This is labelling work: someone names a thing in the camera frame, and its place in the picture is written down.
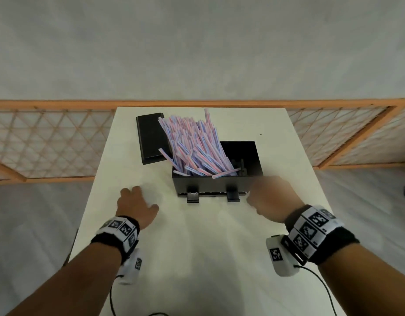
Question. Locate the person's right hand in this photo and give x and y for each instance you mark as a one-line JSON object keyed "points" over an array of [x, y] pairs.
{"points": [[274, 199]]}

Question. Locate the person's left hand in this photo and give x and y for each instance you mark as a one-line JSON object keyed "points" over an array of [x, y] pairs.
{"points": [[131, 204]]}

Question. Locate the person's right fingers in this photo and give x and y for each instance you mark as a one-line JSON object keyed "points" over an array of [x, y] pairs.
{"points": [[253, 200]]}

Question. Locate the person's left thumb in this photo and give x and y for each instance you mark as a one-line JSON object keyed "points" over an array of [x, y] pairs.
{"points": [[153, 211]]}

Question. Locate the person's left forearm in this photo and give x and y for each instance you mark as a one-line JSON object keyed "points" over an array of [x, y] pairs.
{"points": [[74, 283]]}

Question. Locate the person's right forearm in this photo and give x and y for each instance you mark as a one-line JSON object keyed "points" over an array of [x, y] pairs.
{"points": [[366, 283]]}

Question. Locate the black left wristband with markers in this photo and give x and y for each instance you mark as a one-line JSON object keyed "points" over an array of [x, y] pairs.
{"points": [[123, 232]]}

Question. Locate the black wristband with markers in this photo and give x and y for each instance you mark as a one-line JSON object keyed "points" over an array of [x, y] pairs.
{"points": [[123, 232], [314, 228]]}

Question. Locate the black straw dispenser box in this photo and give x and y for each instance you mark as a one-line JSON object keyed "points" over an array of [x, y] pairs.
{"points": [[215, 185]]}

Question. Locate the black right wristband with markers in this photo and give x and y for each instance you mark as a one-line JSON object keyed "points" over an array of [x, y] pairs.
{"points": [[314, 228]]}

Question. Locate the black box lid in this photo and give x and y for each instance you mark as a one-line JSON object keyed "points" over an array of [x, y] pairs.
{"points": [[151, 138]]}

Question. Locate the bundle of pink blue straws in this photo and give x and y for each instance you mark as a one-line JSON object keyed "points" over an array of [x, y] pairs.
{"points": [[195, 144]]}

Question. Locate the wooden lattice fence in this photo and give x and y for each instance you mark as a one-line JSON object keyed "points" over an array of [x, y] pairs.
{"points": [[44, 141]]}

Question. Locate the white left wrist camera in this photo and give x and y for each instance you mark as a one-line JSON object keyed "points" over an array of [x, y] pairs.
{"points": [[131, 268]]}

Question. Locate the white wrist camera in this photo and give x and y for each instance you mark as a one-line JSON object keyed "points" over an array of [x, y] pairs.
{"points": [[281, 256], [131, 268]]}

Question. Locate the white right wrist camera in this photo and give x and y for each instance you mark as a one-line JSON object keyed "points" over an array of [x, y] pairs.
{"points": [[281, 256]]}

